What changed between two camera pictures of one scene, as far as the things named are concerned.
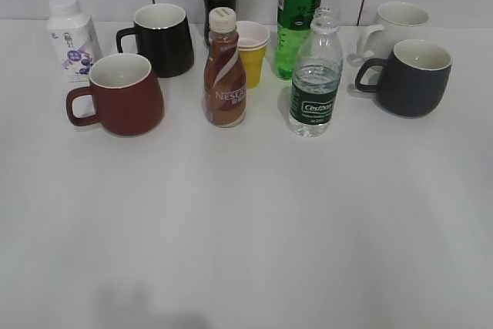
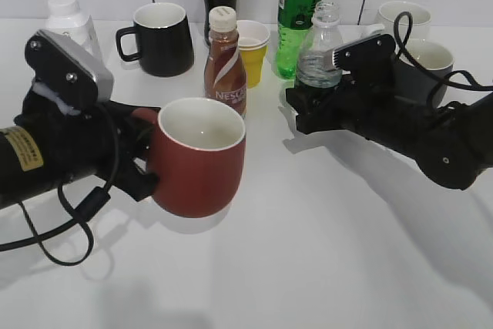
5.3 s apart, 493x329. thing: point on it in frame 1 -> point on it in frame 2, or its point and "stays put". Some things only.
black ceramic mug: x=163 y=37 stays put
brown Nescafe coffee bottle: x=225 y=98 stays put
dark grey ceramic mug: x=414 y=78 stays put
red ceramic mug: x=128 y=99 -> x=199 y=146
